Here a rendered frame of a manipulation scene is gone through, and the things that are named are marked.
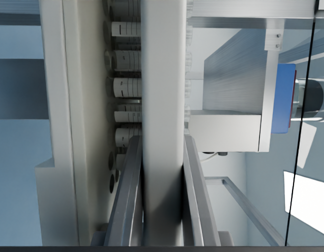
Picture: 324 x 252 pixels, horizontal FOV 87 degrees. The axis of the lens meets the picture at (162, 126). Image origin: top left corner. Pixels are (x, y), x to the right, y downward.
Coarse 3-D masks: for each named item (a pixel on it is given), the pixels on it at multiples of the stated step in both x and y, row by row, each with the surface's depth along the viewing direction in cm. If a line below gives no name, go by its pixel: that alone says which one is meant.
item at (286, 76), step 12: (288, 72) 48; (276, 84) 48; (288, 84) 48; (276, 96) 49; (288, 96) 49; (276, 108) 49; (288, 108) 49; (276, 120) 50; (288, 120) 50; (276, 132) 50
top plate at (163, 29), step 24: (144, 0) 7; (168, 0) 7; (144, 24) 7; (168, 24) 7; (144, 48) 7; (168, 48) 7; (144, 72) 8; (168, 72) 8; (144, 96) 8; (168, 96) 8; (144, 120) 8; (168, 120) 8; (144, 144) 8; (168, 144) 8; (144, 168) 8; (168, 168) 8; (144, 192) 8; (168, 192) 8; (144, 216) 9; (168, 216) 8; (144, 240) 9; (168, 240) 9
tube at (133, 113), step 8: (112, 104) 12; (120, 104) 12; (128, 104) 12; (136, 104) 12; (184, 104) 12; (112, 112) 11; (120, 112) 11; (128, 112) 11; (136, 112) 11; (184, 112) 12; (112, 120) 12; (120, 120) 12; (128, 120) 12; (136, 120) 12; (184, 120) 12
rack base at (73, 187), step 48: (48, 0) 7; (96, 0) 9; (48, 48) 7; (96, 48) 9; (48, 96) 9; (96, 96) 9; (96, 144) 9; (48, 192) 8; (96, 192) 9; (48, 240) 8
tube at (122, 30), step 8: (104, 24) 11; (112, 24) 11; (120, 24) 11; (128, 24) 11; (136, 24) 11; (104, 32) 11; (112, 32) 11; (120, 32) 11; (128, 32) 11; (136, 32) 11; (112, 40) 11; (120, 40) 11; (128, 40) 11; (136, 40) 11
